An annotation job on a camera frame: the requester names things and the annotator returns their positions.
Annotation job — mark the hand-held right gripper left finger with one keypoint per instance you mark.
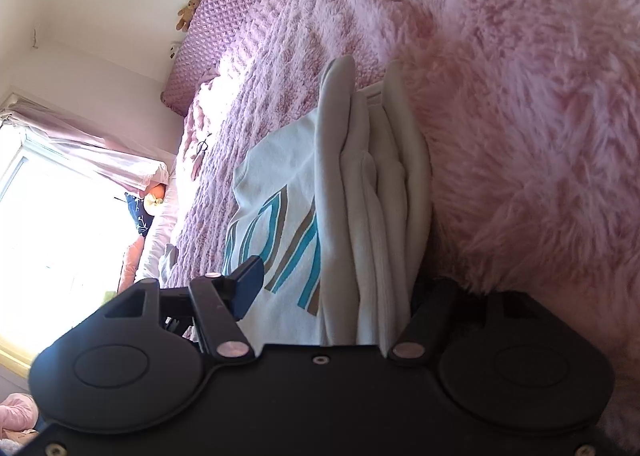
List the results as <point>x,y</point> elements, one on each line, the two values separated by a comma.
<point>247,286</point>

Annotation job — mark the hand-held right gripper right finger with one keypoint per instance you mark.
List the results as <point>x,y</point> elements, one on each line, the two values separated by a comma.
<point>425,316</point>

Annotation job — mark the cream sweatshirt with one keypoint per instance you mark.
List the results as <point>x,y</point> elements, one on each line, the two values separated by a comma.
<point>370,211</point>

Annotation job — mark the white printed t-shirt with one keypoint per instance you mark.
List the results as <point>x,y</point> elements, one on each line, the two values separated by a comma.
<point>280,160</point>

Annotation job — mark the salmon pink pillow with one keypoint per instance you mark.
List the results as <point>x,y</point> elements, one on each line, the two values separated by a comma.
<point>130,266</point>

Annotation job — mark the orange plush toy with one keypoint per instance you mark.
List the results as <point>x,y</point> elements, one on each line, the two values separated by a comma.
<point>156,193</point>

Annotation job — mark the navy patterned pillow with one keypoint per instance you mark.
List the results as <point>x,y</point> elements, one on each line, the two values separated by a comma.
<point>137,216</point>

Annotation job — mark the bright window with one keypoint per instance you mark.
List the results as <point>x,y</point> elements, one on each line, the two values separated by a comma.
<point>60,246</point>

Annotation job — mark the pink curtain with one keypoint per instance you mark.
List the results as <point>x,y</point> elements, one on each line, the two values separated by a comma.
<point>100,150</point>

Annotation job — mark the small white plush toy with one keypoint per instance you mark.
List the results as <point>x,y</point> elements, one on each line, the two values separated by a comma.
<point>174,50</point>

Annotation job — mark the pink fluffy blanket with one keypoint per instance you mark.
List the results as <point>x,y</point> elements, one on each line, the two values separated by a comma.
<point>525,85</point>

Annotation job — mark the pink cloth bundle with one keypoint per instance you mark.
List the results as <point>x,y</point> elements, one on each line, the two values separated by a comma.
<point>17,411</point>

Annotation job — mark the purple quilted pillow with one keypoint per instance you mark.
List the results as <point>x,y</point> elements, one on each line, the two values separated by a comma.
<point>220,10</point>

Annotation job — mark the brown teddy bear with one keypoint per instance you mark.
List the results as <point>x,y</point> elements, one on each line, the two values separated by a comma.
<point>189,10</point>

